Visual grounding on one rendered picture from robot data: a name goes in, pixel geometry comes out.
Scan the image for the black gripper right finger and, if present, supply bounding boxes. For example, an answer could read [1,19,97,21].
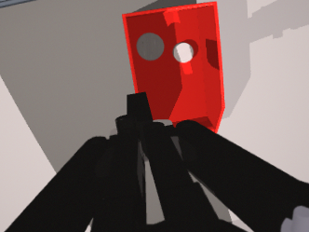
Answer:
[137,91,309,232]

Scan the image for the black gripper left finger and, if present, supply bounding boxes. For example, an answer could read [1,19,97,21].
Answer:
[5,93,147,232]

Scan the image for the grey metal disc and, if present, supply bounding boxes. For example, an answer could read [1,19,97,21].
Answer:
[137,33,164,61]
[172,42,194,62]

